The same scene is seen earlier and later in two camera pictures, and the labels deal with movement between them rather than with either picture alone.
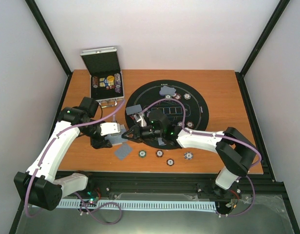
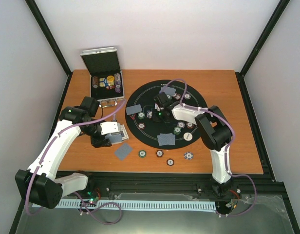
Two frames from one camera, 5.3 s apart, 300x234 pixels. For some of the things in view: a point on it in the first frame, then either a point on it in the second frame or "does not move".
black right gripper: (134, 139) to (155, 119)
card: (166, 90) does not move
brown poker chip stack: (159, 153) does not move
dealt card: (165, 90) does not move
